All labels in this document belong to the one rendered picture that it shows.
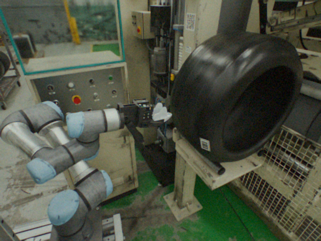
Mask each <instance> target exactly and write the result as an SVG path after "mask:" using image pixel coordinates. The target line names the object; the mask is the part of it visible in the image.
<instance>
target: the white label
mask: <svg viewBox="0 0 321 241"><path fill-rule="evenodd" d="M200 143H201V148H203V149H205V150H208V151H210V145H209V141H207V140H205V139H202V138H200Z"/></svg>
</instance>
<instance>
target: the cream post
mask: <svg viewBox="0 0 321 241"><path fill-rule="evenodd" d="M221 3H222V0H185V13H184V30H183V45H182V65H183V63H184V62H185V60H186V59H187V57H188V56H189V55H190V54H191V53H192V51H193V50H194V49H195V48H196V47H198V46H199V45H200V44H201V43H202V42H204V41H205V40H207V39H208V38H210V37H212V36H214V35H216V34H217V29H218V23H219V16H220V9H221ZM187 13H195V14H196V16H195V27H194V31H190V30H186V16H187ZM186 46H188V47H191V53H188V52H186ZM195 178H196V172H195V171H194V170H193V169H192V168H191V166H190V165H189V164H188V163H187V162H186V161H185V160H184V158H183V157H182V156H181V155H180V154H179V153H178V152H177V151H176V165H175V180H174V196H173V199H174V201H175V200H177V206H178V207H179V209H183V208H185V207H186V203H188V204H189V205H191V204H192V200H193V191H194V184H195Z"/></svg>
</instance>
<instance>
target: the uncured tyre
mask: <svg viewBox="0 0 321 241"><path fill-rule="evenodd" d="M302 81H303V67H302V63H301V60H300V57H299V54H298V52H297V50H296V48H295V47H294V46H293V45H292V44H291V43H290V42H288V41H286V40H284V39H283V38H281V37H278V36H273V35H267V34H261V33H252V32H246V31H240V30H232V31H227V32H223V33H219V34H216V35H214V36H212V37H210V38H208V39H207V40H205V41H204V42H202V43H201V44H200V45H199V46H198V47H196V48H195V49H194V50H193V51H192V53H191V54H190V55H189V56H188V57H187V59H186V60H185V62H184V63H183V65H182V66H181V68H180V70H179V72H178V74H177V76H176V79H175V81H174V84H173V87H172V91H171V98H170V111H171V114H172V116H171V117H172V120H173V123H174V125H175V127H176V129H177V131H178V132H179V133H180V134H181V135H182V136H183V137H184V138H185V139H186V140H187V141H188V142H189V143H190V144H191V145H192V146H193V147H194V148H195V149H196V150H197V151H198V152H199V153H200V154H201V155H202V156H204V157H205V158H207V159H209V160H211V161H214V162H218V163H226V162H236V161H239V160H242V159H245V158H247V157H249V156H250V155H252V154H254V153H255V152H257V151H258V150H259V149H261V148H262V147H263V146H264V145H265V144H266V143H267V142H269V141H270V140H271V139H272V137H273V136H274V135H275V134H276V133H277V132H278V131H279V129H280V128H281V127H282V125H283V124H284V122H285V121H286V119H287V118H288V116H289V115H290V113H291V111H292V109H293V108H294V106H295V103H296V101H297V99H298V96H299V93H300V90H301V86H302ZM200 138H202V139H205V140H207V141H209V145H210V151H208V150H205V149H203V148H201V143H200Z"/></svg>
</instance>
